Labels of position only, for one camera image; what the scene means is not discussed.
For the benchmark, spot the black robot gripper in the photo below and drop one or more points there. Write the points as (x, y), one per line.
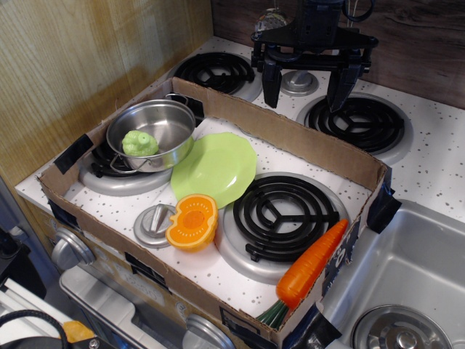
(314, 40)

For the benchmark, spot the small stainless steel pan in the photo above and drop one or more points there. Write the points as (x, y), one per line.
(169, 120)

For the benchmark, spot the light green toy broccoli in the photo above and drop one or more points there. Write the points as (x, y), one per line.
(140, 144)

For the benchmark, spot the silver stove knob back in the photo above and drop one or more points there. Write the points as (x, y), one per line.
(299, 83)

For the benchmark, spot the silver stove knob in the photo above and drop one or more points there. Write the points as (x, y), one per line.
(299, 83)
(151, 225)

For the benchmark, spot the hanging metal strainer ladle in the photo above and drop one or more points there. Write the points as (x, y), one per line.
(271, 18)

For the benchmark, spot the back right black burner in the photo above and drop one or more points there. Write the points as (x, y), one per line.
(368, 122)

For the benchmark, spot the black burner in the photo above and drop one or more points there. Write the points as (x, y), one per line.
(278, 217)
(224, 72)
(97, 175)
(368, 122)

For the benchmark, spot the back left black burner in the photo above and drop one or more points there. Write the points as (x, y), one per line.
(224, 72)

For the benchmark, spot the light green plastic plate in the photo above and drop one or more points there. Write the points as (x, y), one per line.
(221, 166)

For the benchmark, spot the front right black burner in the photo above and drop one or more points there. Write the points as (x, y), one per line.
(278, 217)

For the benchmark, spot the orange toy pumpkin half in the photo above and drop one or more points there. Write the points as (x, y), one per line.
(194, 223)

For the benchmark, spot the orange toy carrot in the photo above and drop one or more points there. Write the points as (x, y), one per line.
(299, 279)

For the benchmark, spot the silver stove knob front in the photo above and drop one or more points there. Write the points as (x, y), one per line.
(151, 225)

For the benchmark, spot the front left black burner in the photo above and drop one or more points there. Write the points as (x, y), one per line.
(97, 175)

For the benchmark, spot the stainless steel sink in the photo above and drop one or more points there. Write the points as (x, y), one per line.
(417, 261)

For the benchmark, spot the silver sink drain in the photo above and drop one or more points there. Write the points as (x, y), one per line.
(396, 326)

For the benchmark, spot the silver oven knob right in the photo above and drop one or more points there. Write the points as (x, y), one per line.
(201, 333)

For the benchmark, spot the silver oven knob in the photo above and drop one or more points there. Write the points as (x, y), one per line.
(201, 333)
(70, 251)

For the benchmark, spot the silver oven knob left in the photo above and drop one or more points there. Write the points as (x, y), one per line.
(70, 251)

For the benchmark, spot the silver oven door handle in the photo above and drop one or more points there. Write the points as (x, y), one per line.
(123, 322)

